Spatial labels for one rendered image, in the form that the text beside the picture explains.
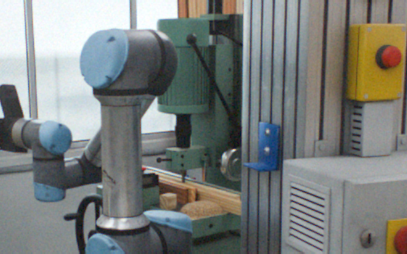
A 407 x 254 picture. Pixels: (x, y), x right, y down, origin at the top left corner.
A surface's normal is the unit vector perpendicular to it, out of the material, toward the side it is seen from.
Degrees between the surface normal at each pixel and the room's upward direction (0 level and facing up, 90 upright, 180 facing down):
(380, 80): 90
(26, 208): 90
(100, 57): 82
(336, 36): 90
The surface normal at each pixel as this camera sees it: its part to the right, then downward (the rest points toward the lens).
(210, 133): -0.82, 0.11
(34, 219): 0.58, 0.15
